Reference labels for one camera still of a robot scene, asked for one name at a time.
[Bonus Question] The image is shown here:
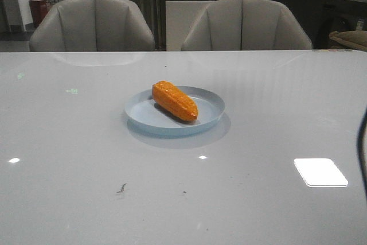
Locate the right beige upholstered chair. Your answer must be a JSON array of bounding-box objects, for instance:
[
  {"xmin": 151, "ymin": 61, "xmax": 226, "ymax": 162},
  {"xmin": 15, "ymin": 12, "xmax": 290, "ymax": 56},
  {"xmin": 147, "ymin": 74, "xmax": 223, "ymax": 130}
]
[{"xmin": 181, "ymin": 0, "xmax": 313, "ymax": 51}]

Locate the orange toy corn cob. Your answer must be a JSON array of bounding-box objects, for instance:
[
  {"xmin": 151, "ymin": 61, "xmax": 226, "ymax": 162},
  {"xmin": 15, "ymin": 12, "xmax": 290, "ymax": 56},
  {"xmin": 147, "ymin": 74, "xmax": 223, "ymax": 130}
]
[{"xmin": 152, "ymin": 80, "xmax": 198, "ymax": 122}]

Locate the tan cushion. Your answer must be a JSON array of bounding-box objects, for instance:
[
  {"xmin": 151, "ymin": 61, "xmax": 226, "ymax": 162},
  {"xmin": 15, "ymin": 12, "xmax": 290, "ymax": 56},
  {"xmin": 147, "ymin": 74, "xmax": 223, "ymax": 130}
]
[{"xmin": 328, "ymin": 30, "xmax": 367, "ymax": 52}]

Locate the left beige upholstered chair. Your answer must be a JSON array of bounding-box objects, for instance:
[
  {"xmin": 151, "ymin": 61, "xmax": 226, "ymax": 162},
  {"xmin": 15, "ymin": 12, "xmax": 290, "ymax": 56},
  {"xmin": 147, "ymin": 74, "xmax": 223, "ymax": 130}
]
[{"xmin": 29, "ymin": 0, "xmax": 155, "ymax": 52}]

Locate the beige upholstered chair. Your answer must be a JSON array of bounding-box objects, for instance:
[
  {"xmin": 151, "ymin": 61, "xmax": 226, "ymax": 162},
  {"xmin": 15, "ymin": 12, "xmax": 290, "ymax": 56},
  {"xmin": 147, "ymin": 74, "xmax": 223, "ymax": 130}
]
[
  {"xmin": 181, "ymin": 0, "xmax": 313, "ymax": 51},
  {"xmin": 29, "ymin": 0, "xmax": 155, "ymax": 52}
]

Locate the black cable at right edge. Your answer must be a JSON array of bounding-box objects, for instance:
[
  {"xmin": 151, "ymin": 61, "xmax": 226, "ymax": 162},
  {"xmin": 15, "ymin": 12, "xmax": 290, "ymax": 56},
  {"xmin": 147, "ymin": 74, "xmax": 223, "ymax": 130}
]
[{"xmin": 356, "ymin": 110, "xmax": 367, "ymax": 200}]

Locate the light blue round plate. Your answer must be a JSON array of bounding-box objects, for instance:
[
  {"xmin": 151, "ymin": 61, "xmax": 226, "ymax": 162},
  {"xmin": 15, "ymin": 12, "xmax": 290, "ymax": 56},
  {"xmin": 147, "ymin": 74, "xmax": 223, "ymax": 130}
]
[{"xmin": 125, "ymin": 85, "xmax": 225, "ymax": 137}]

